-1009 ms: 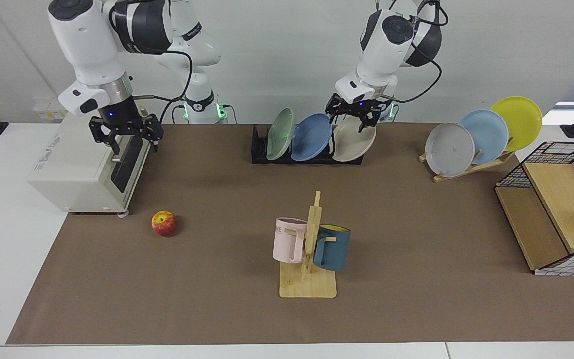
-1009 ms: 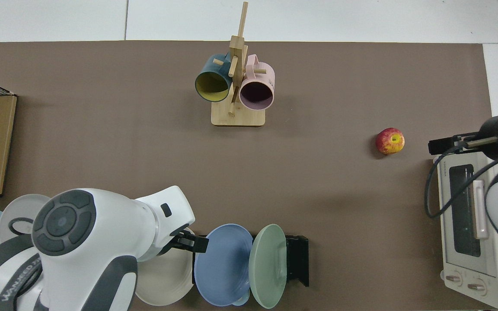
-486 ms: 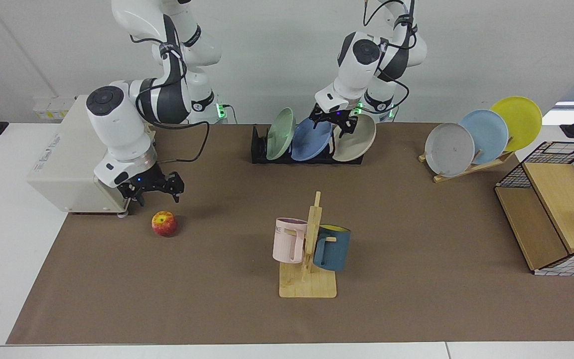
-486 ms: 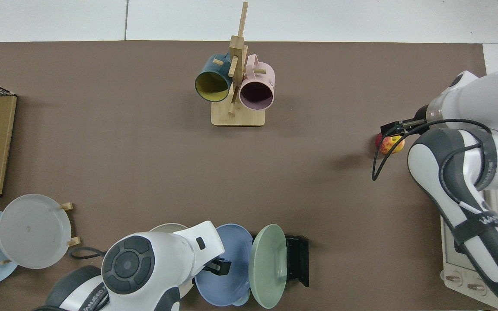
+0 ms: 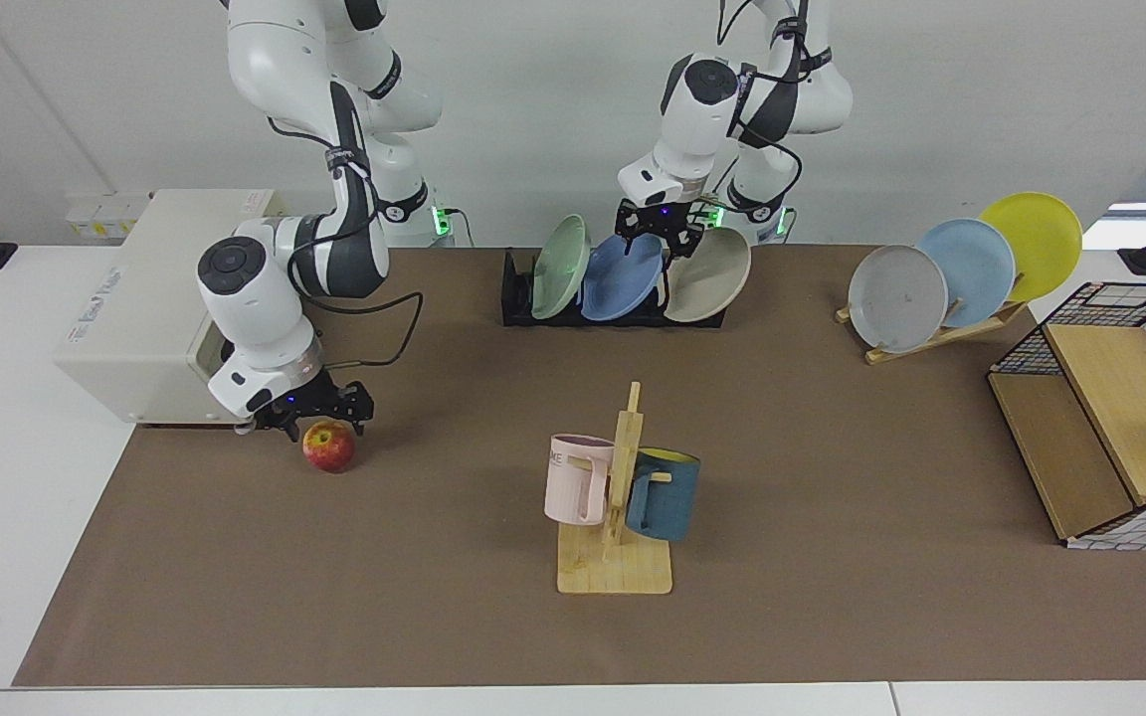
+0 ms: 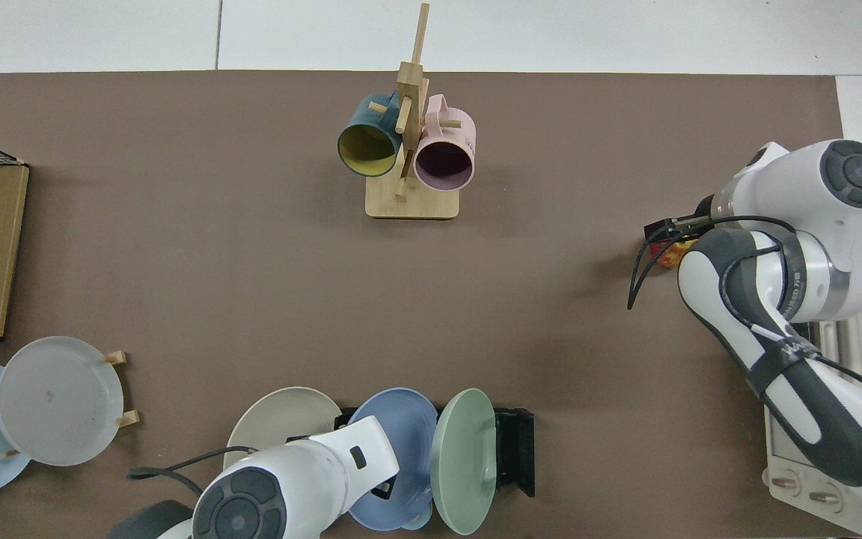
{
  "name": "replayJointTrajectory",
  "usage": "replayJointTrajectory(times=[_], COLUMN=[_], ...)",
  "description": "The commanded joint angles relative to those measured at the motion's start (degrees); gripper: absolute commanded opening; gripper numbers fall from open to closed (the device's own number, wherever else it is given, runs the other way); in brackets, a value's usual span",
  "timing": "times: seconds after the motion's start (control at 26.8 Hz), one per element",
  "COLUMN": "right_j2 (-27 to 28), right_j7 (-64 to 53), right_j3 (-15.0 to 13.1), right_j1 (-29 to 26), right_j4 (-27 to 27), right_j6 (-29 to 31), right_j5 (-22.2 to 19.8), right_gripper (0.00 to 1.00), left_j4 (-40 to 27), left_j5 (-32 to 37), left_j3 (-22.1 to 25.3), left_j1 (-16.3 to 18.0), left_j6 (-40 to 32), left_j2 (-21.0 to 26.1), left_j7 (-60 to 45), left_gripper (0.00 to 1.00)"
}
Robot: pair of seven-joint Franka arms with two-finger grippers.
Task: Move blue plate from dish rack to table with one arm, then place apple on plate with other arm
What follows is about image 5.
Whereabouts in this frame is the red yellow apple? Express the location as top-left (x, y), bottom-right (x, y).
top-left (302, 420), bottom-right (356, 474)

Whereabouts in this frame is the beige plate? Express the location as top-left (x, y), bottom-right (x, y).
top-left (664, 228), bottom-right (752, 323)

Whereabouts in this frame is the pale green plate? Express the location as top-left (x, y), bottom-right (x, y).
top-left (531, 215), bottom-right (592, 320)

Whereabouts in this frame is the black dish rack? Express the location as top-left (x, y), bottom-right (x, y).
top-left (501, 249), bottom-right (728, 329)

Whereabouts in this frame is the grey plate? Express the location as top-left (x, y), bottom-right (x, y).
top-left (849, 245), bottom-right (949, 354)

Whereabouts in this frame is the wooden plate rack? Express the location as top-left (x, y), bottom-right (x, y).
top-left (835, 273), bottom-right (1032, 366)

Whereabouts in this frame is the light blue plate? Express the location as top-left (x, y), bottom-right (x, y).
top-left (916, 218), bottom-right (1017, 329)

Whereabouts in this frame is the yellow plate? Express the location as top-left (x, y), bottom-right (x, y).
top-left (978, 192), bottom-right (1084, 303)

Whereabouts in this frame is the pale toaster oven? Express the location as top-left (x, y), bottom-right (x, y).
top-left (53, 189), bottom-right (310, 431)

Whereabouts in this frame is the pink mug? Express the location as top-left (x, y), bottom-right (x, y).
top-left (544, 434), bottom-right (616, 526)

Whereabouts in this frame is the dark teal mug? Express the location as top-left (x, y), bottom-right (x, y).
top-left (625, 448), bottom-right (701, 543)

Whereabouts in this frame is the brown table cloth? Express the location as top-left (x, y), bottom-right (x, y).
top-left (13, 246), bottom-right (1146, 687)

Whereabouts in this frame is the wooden cup stand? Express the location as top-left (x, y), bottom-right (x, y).
top-left (557, 382), bottom-right (673, 596)

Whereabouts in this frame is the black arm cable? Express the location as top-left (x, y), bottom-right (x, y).
top-left (268, 117), bottom-right (425, 370)
top-left (715, 0), bottom-right (805, 215)

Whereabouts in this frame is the white wall socket box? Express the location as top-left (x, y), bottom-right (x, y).
top-left (66, 191), bottom-right (152, 240)

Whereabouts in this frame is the wire basket with wooden floor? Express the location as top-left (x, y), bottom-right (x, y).
top-left (988, 282), bottom-right (1146, 551)

